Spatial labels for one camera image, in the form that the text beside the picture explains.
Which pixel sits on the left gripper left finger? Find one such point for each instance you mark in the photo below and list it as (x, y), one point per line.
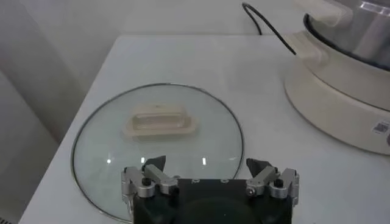
(158, 176)

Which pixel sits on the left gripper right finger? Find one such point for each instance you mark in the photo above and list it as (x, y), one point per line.
(262, 179)

